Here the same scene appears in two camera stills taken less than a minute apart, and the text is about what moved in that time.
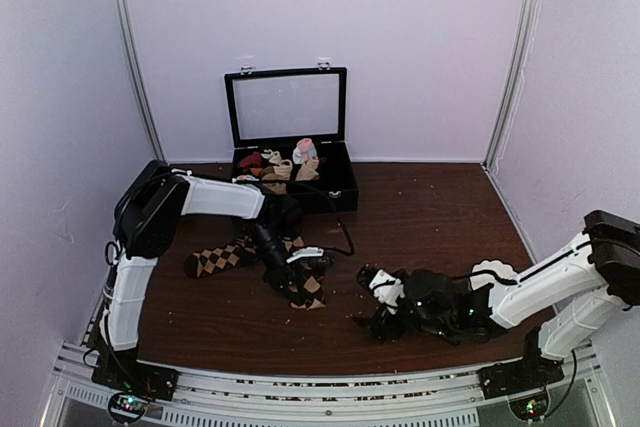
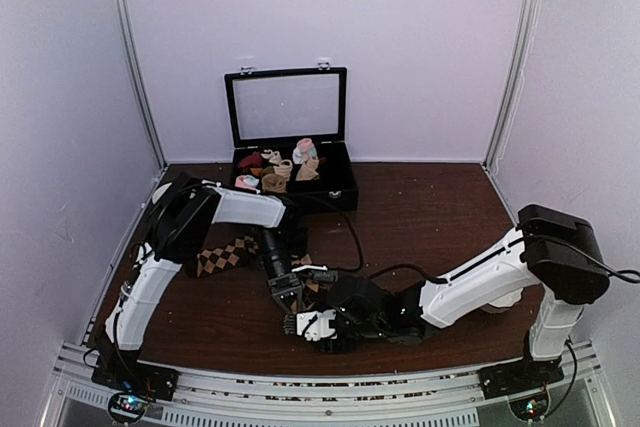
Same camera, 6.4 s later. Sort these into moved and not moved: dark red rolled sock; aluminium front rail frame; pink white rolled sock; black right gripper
Moved: black right gripper
Not moved: pink white rolled sock; aluminium front rail frame; dark red rolled sock
